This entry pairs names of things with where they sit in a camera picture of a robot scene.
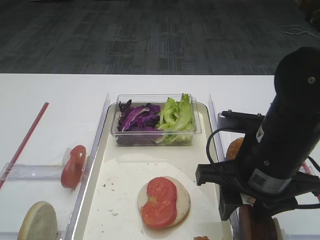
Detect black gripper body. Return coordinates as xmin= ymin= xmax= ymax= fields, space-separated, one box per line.
xmin=195 ymin=160 xmax=320 ymax=221

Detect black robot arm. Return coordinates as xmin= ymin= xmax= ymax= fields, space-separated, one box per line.
xmin=195 ymin=47 xmax=320 ymax=240

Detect stack of meat patties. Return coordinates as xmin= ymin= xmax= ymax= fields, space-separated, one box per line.
xmin=238 ymin=204 xmax=278 ymax=240

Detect tomato slices on bun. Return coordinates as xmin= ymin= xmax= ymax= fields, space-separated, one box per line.
xmin=140 ymin=177 xmax=178 ymax=229

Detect green lettuce leaves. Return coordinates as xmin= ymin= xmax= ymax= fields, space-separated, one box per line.
xmin=155 ymin=93 xmax=195 ymax=145

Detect upright tomato slices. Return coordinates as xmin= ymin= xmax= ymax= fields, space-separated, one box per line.
xmin=60 ymin=145 xmax=87 ymax=189

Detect white tomato pusher block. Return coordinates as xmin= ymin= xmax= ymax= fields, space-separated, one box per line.
xmin=61 ymin=147 xmax=72 ymax=166

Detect clear tomato pusher track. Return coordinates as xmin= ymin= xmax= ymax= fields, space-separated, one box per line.
xmin=0 ymin=163 xmax=65 ymax=181

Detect white patty pusher block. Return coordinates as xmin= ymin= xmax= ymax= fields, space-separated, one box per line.
xmin=273 ymin=217 xmax=287 ymax=240

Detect sesame bun top rear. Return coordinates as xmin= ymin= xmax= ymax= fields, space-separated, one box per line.
xmin=226 ymin=137 xmax=244 ymax=161

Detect crumb on tray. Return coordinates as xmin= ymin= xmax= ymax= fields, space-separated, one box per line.
xmin=193 ymin=236 xmax=210 ymax=240

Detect bun bottom on tray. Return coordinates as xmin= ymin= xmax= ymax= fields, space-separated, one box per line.
xmin=137 ymin=176 xmax=191 ymax=229

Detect purple cabbage leaves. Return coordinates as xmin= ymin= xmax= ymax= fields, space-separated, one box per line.
xmin=116 ymin=99 xmax=161 ymax=146

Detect clear plastic salad container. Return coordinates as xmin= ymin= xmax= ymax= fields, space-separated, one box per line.
xmin=110 ymin=93 xmax=202 ymax=147

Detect metal serving tray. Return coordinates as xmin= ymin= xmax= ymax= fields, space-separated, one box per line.
xmin=72 ymin=103 xmax=233 ymax=240

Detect upright bun bottom left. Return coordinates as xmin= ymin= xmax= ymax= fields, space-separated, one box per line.
xmin=17 ymin=201 xmax=58 ymax=240

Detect black camera cable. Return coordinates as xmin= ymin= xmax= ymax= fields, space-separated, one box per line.
xmin=205 ymin=126 xmax=320 ymax=210

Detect right red rail strip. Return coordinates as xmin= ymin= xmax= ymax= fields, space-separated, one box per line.
xmin=294 ymin=163 xmax=320 ymax=200

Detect red rail strip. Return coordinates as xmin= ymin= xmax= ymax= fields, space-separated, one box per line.
xmin=0 ymin=102 xmax=49 ymax=188
xmin=294 ymin=163 xmax=320 ymax=200

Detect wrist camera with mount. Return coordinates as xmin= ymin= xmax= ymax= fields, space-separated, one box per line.
xmin=217 ymin=109 xmax=265 ymax=134

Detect clear rail beside tray right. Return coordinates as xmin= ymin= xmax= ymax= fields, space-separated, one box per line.
xmin=208 ymin=94 xmax=241 ymax=240

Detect clear rail beside tray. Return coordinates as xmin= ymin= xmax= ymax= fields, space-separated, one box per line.
xmin=60 ymin=92 xmax=110 ymax=240
xmin=208 ymin=94 xmax=241 ymax=240

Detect white cable on floor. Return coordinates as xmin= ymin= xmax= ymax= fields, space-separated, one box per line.
xmin=278 ymin=24 xmax=320 ymax=40

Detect clear rail beside tray left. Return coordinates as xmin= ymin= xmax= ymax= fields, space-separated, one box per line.
xmin=60 ymin=92 xmax=110 ymax=240

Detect left red rail strip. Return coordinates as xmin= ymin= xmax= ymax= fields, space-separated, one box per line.
xmin=0 ymin=102 xmax=49 ymax=188

